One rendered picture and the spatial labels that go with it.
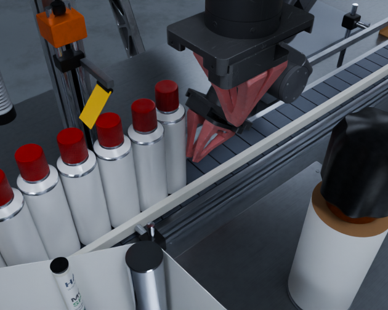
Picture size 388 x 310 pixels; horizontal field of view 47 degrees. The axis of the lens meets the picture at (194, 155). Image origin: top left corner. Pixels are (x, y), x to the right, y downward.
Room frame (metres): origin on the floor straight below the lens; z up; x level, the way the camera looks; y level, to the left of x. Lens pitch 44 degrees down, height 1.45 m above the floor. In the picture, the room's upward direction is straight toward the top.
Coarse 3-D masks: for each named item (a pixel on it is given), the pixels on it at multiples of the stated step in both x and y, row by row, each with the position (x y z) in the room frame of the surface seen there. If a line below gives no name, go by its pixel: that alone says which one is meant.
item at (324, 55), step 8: (376, 24) 0.92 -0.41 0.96; (384, 24) 0.93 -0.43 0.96; (360, 32) 0.89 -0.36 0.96; (368, 32) 0.89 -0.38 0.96; (344, 40) 0.85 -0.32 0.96; (352, 40) 0.85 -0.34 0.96; (360, 40) 0.88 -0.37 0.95; (328, 48) 0.82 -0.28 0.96; (336, 48) 0.82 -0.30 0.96; (344, 48) 0.84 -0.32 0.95; (320, 56) 0.79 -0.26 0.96; (328, 56) 0.81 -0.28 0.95; (312, 64) 0.77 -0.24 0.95
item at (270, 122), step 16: (384, 48) 0.96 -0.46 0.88; (368, 64) 0.89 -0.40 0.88; (384, 64) 0.89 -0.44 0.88; (336, 80) 0.82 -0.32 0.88; (352, 80) 0.82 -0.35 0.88; (384, 80) 0.83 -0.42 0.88; (304, 96) 0.76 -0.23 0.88; (320, 96) 0.76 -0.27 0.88; (272, 112) 0.71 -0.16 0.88; (288, 112) 0.71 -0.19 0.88; (304, 112) 0.71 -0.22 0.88; (256, 128) 0.66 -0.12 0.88; (272, 128) 0.66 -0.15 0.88; (304, 128) 0.66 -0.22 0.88; (224, 144) 0.61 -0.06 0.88; (240, 144) 0.61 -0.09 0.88; (208, 160) 0.57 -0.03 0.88; (224, 160) 0.57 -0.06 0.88; (256, 160) 0.57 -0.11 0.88; (192, 176) 0.53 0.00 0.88; (176, 208) 0.46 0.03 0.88; (128, 240) 0.40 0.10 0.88
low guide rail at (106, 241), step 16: (368, 80) 0.77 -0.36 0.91; (336, 96) 0.72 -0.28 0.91; (352, 96) 0.74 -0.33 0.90; (320, 112) 0.67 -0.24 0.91; (288, 128) 0.62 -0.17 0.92; (256, 144) 0.58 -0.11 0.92; (272, 144) 0.59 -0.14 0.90; (240, 160) 0.54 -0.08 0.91; (208, 176) 0.50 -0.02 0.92; (224, 176) 0.52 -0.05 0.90; (176, 192) 0.46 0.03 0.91; (192, 192) 0.47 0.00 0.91; (160, 208) 0.43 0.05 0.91; (128, 224) 0.40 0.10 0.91; (144, 224) 0.41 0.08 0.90; (96, 240) 0.37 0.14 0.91; (112, 240) 0.38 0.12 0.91
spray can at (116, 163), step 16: (96, 128) 0.43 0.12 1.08; (112, 128) 0.42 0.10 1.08; (96, 144) 0.44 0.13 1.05; (112, 144) 0.42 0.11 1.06; (128, 144) 0.44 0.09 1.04; (112, 160) 0.41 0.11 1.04; (128, 160) 0.42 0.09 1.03; (112, 176) 0.41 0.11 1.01; (128, 176) 0.42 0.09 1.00; (112, 192) 0.41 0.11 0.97; (128, 192) 0.42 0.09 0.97; (112, 208) 0.42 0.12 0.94; (128, 208) 0.42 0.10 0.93; (112, 224) 0.42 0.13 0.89
